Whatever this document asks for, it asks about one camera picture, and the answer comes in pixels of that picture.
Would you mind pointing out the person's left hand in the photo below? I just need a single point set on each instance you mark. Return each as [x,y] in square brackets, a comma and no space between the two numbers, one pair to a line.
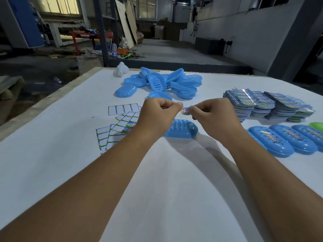
[156,118]

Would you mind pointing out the person's right hand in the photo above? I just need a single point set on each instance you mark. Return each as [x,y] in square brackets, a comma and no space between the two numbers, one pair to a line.
[217,120]

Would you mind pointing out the small rectangular sticker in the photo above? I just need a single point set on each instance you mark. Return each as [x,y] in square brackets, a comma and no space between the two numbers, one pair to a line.
[185,111]

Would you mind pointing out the stacks of colourful sticker sheets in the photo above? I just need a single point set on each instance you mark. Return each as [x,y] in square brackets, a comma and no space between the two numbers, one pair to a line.
[242,103]

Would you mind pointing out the fanned backing sheets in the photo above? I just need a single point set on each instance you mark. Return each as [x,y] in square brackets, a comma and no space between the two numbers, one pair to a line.
[123,122]

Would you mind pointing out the pile of blue soap dishes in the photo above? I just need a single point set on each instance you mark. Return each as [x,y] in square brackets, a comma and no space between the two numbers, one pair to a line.
[156,81]

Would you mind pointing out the person's left forearm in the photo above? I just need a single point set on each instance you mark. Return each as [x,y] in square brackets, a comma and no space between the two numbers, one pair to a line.
[75,194]

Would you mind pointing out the person's right forearm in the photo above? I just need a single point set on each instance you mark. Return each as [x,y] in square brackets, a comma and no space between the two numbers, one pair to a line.
[277,189]

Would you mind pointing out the orange box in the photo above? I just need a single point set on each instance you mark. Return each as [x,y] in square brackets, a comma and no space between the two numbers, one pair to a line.
[122,51]

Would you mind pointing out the black box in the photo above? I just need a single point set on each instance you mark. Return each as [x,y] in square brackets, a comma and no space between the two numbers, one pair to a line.
[209,46]

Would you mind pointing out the small white plastic figure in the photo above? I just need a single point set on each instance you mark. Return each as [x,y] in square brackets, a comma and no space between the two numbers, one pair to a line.
[121,69]

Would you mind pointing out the green tool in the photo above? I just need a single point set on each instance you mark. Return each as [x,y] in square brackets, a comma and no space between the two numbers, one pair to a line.
[127,55]

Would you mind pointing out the clear water bottle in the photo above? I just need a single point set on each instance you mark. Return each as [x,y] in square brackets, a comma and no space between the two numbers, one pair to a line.
[114,50]

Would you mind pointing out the wicker basket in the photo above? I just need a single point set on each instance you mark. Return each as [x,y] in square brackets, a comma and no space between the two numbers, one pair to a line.
[140,38]

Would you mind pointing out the white plastic bag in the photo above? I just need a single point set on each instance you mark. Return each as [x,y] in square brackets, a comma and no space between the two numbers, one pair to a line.
[123,43]

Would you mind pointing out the pale wooden crate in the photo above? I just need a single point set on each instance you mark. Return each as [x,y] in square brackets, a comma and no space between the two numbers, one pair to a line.
[89,66]

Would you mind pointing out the pale leaning plywood board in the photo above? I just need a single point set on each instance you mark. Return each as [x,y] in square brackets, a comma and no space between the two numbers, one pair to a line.
[125,26]

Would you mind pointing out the brown leaning board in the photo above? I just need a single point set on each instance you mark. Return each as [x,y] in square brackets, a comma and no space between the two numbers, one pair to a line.
[132,22]

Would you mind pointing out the plastic bottle on floor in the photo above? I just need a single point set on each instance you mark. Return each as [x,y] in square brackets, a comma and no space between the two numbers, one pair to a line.
[57,80]

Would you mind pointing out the silver machine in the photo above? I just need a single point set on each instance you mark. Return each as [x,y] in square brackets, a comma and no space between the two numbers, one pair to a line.
[183,13]

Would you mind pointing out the grey slanted pillar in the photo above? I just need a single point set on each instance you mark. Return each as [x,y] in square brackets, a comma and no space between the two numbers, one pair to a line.
[294,42]

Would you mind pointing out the wide window with grid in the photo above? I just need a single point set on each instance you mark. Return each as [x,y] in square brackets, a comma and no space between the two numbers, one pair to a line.
[147,8]

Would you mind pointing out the red metal table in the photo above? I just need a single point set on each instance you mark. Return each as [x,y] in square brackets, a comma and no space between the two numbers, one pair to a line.
[83,35]

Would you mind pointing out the large bright window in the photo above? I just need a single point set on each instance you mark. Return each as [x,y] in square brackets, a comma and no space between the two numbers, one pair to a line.
[59,5]

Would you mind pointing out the wooden pallet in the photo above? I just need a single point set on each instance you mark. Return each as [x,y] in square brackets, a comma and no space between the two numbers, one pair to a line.
[10,85]

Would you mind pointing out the blue and white machine cabinet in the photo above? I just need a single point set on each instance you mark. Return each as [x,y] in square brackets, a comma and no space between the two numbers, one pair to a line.
[27,22]

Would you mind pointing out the black wall plug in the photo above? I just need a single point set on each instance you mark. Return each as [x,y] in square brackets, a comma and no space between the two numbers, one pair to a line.
[227,43]

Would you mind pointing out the thick dark steel post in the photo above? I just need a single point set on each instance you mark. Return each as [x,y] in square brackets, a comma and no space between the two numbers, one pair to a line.
[101,35]

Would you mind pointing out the thin dark steel post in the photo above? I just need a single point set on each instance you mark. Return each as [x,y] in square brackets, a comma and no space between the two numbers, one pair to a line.
[114,20]

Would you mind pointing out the white metal workbench frame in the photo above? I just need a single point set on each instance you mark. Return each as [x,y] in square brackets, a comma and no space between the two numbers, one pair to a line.
[56,35]

